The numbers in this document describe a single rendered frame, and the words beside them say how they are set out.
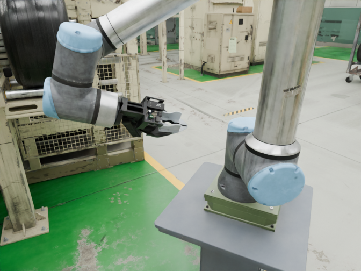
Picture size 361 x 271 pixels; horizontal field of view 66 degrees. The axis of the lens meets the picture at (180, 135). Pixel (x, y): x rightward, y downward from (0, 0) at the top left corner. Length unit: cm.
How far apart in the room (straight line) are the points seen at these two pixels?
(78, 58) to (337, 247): 178
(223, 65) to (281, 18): 531
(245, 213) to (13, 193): 140
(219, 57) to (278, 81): 521
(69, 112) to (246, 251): 66
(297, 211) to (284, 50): 66
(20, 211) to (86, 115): 139
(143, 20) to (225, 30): 519
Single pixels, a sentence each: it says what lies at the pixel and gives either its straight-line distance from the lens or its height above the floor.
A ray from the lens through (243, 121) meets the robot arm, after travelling 97.
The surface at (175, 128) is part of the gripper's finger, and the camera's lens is 77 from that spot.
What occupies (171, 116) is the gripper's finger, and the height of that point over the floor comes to 101.
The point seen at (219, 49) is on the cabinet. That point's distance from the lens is 590.
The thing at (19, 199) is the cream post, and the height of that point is 25.
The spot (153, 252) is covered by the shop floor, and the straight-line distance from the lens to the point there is 177.
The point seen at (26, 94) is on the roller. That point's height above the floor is 90.
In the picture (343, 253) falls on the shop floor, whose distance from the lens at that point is 199.
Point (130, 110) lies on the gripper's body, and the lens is 72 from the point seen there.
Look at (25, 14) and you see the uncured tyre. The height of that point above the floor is 127.
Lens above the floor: 129
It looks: 24 degrees down
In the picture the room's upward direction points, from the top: straight up
